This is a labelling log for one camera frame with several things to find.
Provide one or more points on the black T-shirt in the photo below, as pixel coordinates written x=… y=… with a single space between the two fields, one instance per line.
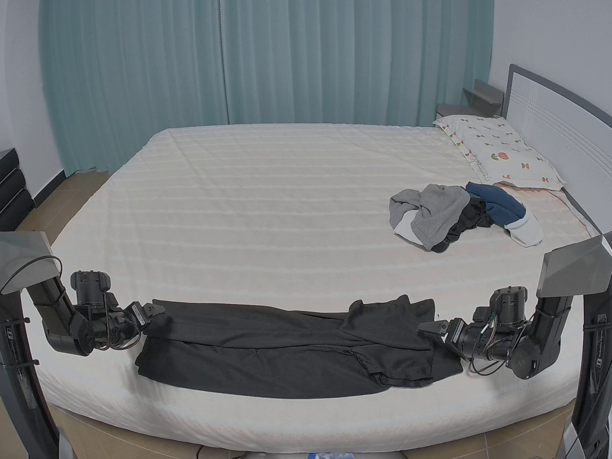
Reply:
x=287 y=352

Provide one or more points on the bed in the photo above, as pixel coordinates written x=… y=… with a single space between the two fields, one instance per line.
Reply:
x=239 y=199

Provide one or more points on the white printed pillow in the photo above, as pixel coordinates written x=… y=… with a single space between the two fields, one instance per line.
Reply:
x=502 y=151

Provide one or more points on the blue-green curtain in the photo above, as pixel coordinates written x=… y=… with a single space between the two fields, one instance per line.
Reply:
x=344 y=46
x=134 y=65

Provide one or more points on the black chest of drawers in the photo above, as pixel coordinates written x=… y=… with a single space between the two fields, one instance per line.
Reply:
x=10 y=184

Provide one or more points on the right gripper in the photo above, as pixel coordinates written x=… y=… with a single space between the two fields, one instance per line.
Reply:
x=463 y=336

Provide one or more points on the pile of clothes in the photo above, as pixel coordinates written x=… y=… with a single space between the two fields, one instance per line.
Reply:
x=435 y=208

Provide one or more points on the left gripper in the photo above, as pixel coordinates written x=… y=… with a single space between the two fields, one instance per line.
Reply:
x=138 y=316

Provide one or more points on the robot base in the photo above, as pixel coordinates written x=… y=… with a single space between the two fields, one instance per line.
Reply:
x=330 y=456

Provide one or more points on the grey bedside table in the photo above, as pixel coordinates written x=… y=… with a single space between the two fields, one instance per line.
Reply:
x=485 y=94

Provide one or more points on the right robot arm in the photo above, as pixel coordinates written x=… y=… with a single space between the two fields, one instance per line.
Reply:
x=550 y=323

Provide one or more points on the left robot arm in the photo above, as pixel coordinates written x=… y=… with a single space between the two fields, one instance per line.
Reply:
x=55 y=313

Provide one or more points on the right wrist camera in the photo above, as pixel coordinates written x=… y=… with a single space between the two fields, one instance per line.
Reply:
x=483 y=315

